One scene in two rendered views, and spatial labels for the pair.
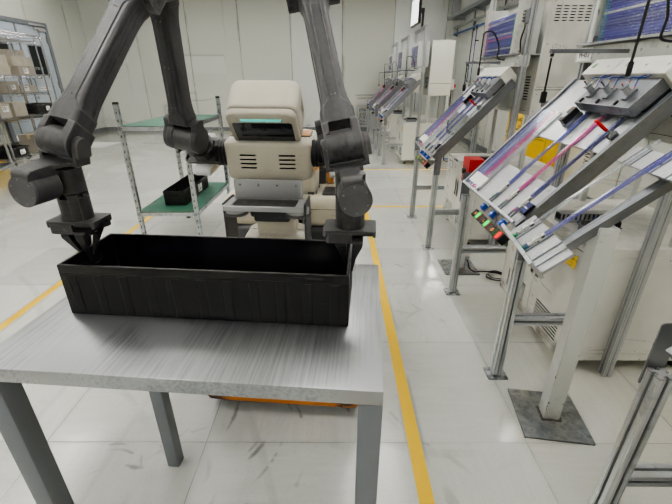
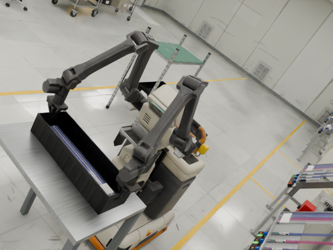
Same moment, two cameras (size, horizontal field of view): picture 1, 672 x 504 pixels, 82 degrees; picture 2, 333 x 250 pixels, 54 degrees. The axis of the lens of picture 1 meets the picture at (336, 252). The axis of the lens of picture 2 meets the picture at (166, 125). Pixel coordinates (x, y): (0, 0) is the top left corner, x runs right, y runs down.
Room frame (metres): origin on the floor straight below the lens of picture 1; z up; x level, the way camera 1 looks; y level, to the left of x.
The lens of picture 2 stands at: (-0.38, -0.42, 1.83)
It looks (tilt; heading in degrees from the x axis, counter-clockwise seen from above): 24 degrees down; 20
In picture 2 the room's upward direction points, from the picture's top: 33 degrees clockwise
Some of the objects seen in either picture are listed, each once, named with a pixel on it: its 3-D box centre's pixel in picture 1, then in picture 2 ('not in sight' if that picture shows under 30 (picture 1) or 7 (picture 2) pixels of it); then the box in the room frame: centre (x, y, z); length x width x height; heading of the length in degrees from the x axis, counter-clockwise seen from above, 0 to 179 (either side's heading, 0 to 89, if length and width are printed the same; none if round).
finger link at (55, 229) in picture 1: (81, 240); (53, 108); (0.76, 0.54, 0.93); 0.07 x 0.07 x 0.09; 85
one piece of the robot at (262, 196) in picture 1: (269, 213); (138, 146); (1.19, 0.22, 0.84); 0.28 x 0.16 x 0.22; 85
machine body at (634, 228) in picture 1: (596, 276); not in sight; (1.75, -1.34, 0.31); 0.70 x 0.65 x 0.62; 0
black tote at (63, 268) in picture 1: (218, 275); (80, 157); (0.73, 0.25, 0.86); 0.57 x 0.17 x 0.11; 85
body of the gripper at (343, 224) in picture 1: (350, 216); (131, 177); (0.71, -0.03, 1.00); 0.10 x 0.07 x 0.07; 85
